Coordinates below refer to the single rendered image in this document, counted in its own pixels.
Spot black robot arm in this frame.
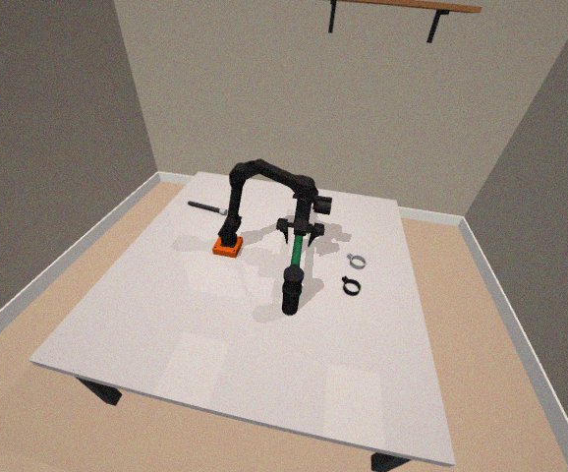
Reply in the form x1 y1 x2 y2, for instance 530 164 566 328
217 158 332 248

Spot grey metal clamp band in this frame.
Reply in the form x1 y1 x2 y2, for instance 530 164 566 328
347 253 367 269

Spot green pipe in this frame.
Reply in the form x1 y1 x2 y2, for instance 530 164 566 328
291 235 303 266

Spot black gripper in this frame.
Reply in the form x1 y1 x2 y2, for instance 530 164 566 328
276 210 324 247

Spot black ring clamp with two tabs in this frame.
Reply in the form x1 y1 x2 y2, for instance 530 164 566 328
342 275 362 296

